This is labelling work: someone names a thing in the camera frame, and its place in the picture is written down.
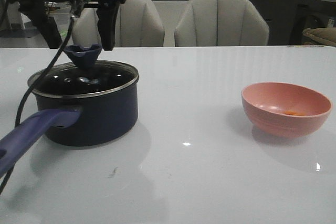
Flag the dark washing machine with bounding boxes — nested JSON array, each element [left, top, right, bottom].
[[289, 0, 335, 45]]

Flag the glass lid blue knob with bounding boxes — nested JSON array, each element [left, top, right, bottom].
[[33, 44, 139, 99]]

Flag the grey upholstered chair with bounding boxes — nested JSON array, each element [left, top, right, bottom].
[[72, 0, 165, 47], [174, 0, 269, 47]]

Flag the pink bowl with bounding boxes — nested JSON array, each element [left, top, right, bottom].
[[241, 82, 332, 138]]

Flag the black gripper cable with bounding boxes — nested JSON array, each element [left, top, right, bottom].
[[0, 0, 85, 196]]

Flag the dark blue saucepan purple handle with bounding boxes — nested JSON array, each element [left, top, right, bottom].
[[1, 72, 138, 175]]

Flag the beige cushion sofa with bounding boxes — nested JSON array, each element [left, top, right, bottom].
[[302, 27, 335, 47]]

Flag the left grey upholstered chair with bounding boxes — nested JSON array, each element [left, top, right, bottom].
[[72, 0, 165, 47]]

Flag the right grey upholstered chair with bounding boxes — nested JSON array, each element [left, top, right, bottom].
[[174, 0, 269, 47]]

